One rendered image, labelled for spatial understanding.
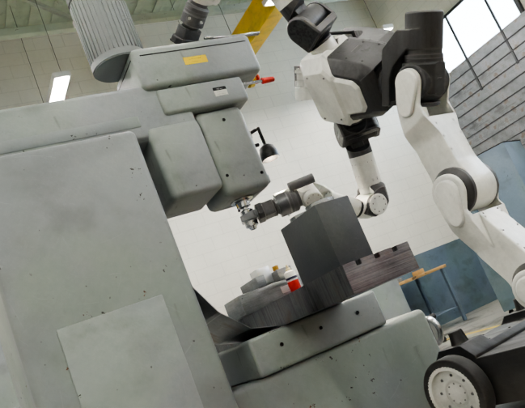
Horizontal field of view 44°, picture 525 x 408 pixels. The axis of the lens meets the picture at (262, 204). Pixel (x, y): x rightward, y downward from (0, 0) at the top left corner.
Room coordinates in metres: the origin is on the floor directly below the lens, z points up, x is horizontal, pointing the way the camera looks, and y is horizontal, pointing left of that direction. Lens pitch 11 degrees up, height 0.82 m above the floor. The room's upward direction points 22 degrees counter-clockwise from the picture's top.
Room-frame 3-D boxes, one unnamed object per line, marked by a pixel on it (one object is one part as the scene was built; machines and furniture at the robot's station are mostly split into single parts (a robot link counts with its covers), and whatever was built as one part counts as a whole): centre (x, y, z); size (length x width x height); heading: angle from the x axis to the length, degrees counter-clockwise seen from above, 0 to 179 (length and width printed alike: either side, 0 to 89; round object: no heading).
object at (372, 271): (2.26, 0.07, 0.88); 1.24 x 0.23 x 0.08; 29
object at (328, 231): (1.87, -0.13, 1.02); 0.22 x 0.12 x 0.20; 31
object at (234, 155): (2.23, 0.07, 1.47); 0.21 x 0.19 x 0.32; 29
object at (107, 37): (2.11, 0.28, 2.05); 0.20 x 0.20 x 0.32
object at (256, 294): (2.32, 0.07, 0.98); 0.35 x 0.15 x 0.11; 119
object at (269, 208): (2.24, -0.03, 1.24); 0.13 x 0.12 x 0.10; 5
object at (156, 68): (2.23, 0.07, 1.81); 0.47 x 0.26 x 0.16; 119
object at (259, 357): (2.23, 0.06, 0.78); 0.50 x 0.35 x 0.12; 119
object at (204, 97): (2.21, 0.10, 1.68); 0.34 x 0.24 x 0.10; 119
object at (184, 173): (2.14, 0.23, 1.47); 0.24 x 0.19 x 0.26; 29
